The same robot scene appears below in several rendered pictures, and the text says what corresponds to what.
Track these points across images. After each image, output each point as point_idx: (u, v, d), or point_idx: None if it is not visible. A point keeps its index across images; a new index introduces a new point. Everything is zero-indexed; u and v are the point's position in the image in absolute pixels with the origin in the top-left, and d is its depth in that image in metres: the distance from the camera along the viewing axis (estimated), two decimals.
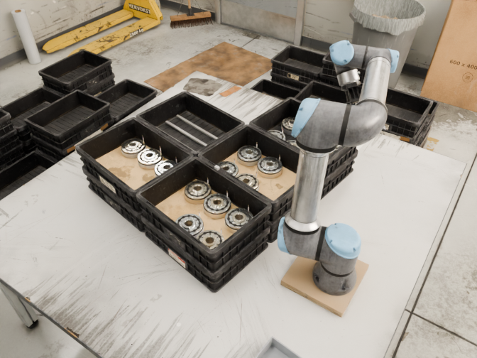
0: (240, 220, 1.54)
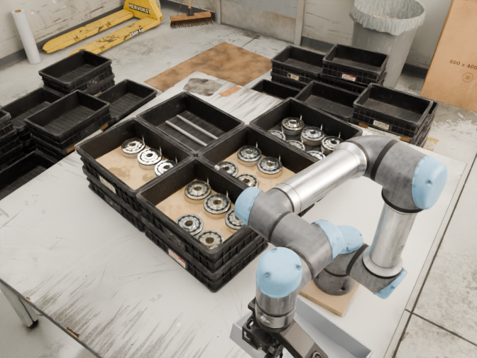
0: (240, 220, 1.54)
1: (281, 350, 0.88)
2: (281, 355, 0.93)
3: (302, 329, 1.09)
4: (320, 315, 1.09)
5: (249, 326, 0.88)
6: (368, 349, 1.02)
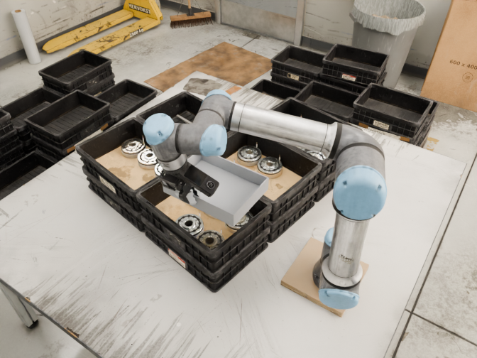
0: (240, 220, 1.54)
1: (190, 187, 1.23)
2: (196, 192, 1.29)
3: (219, 175, 1.45)
4: (230, 162, 1.43)
5: (163, 175, 1.22)
6: (265, 177, 1.38)
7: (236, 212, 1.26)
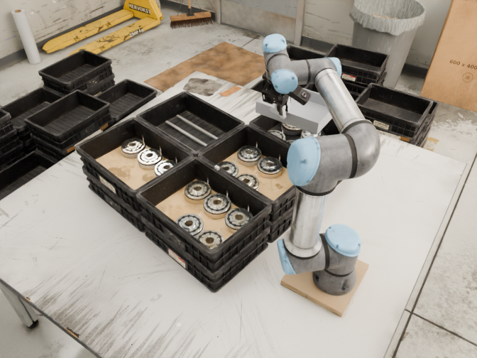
0: (240, 220, 1.54)
1: (285, 100, 1.57)
2: (287, 107, 1.63)
3: (297, 101, 1.79)
4: (306, 90, 1.77)
5: (265, 91, 1.56)
6: None
7: (320, 122, 1.60)
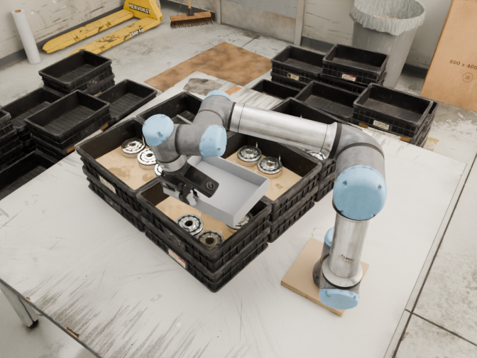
0: (240, 220, 1.54)
1: (190, 187, 1.23)
2: (196, 192, 1.29)
3: (219, 176, 1.45)
4: (230, 163, 1.43)
5: (163, 177, 1.22)
6: (265, 178, 1.37)
7: (236, 213, 1.26)
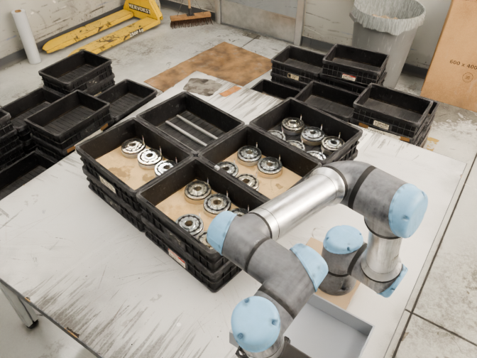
0: None
1: None
2: None
3: (301, 312, 1.07)
4: (316, 297, 1.06)
5: (242, 351, 0.84)
6: (370, 325, 1.00)
7: None
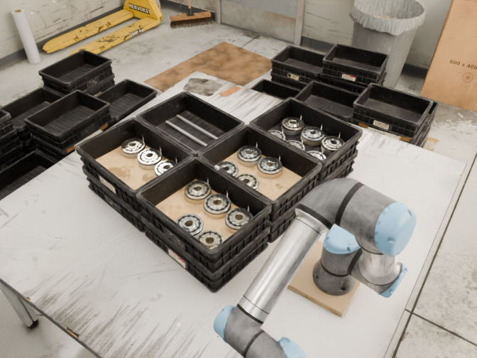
0: (240, 220, 1.54)
1: None
2: None
3: None
4: None
5: None
6: None
7: None
